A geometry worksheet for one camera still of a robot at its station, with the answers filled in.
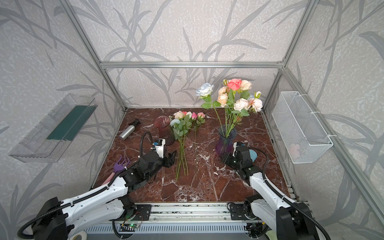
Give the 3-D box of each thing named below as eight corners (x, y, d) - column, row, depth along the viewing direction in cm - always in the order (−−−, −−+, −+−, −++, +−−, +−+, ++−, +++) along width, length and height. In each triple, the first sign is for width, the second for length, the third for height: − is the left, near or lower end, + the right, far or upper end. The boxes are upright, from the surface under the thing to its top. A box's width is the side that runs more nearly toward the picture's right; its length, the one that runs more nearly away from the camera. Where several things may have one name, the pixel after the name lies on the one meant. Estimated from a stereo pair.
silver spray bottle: (119, 137, 105) (116, 135, 102) (134, 120, 115) (133, 117, 113) (125, 140, 104) (123, 137, 101) (140, 122, 114) (139, 119, 112)
